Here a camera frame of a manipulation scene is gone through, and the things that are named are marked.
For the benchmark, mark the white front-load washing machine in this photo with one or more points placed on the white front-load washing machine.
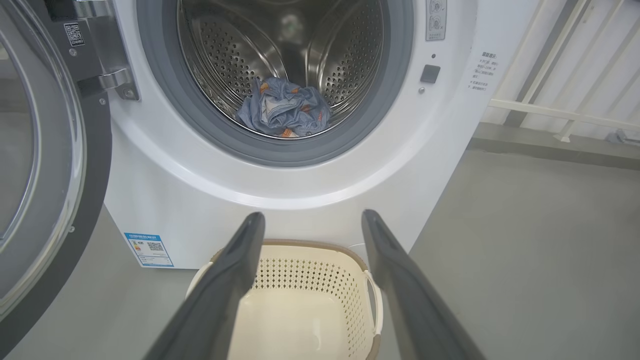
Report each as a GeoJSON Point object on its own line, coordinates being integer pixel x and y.
{"type": "Point", "coordinates": [300, 185]}

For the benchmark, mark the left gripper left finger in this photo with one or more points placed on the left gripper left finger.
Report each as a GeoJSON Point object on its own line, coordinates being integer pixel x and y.
{"type": "Point", "coordinates": [215, 310]}

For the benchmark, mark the grey warning label sticker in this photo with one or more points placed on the grey warning label sticker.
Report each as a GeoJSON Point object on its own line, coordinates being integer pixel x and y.
{"type": "Point", "coordinates": [436, 22]}

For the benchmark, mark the small QR code sticker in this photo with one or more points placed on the small QR code sticker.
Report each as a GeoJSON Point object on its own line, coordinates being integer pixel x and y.
{"type": "Point", "coordinates": [74, 35]}

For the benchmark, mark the black round washer door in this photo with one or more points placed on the black round washer door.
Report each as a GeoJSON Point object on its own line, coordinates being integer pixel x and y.
{"type": "Point", "coordinates": [97, 165]}

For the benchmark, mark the white metal railing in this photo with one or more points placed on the white metal railing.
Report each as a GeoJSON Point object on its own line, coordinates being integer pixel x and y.
{"type": "Point", "coordinates": [530, 107]}

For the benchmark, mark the blue energy label sticker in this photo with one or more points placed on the blue energy label sticker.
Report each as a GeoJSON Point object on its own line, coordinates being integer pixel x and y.
{"type": "Point", "coordinates": [150, 250]}

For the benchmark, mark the stainless steel washing machine drum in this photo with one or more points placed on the stainless steel washing machine drum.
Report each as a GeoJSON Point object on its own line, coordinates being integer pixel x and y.
{"type": "Point", "coordinates": [240, 50]}

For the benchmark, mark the blue small-cartoon print garment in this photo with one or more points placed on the blue small-cartoon print garment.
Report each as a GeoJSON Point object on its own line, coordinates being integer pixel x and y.
{"type": "Point", "coordinates": [305, 107]}

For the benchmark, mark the black text notice sticker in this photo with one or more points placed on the black text notice sticker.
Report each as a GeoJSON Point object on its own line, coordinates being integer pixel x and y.
{"type": "Point", "coordinates": [482, 72]}

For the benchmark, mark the cream perforated laundry basket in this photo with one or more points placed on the cream perforated laundry basket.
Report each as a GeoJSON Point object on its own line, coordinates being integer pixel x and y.
{"type": "Point", "coordinates": [310, 310]}

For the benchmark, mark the grey metal bracket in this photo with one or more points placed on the grey metal bracket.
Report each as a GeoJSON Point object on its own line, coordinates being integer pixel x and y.
{"type": "Point", "coordinates": [620, 136]}

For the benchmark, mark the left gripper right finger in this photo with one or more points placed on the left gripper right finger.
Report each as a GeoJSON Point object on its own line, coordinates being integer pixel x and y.
{"type": "Point", "coordinates": [415, 315]}

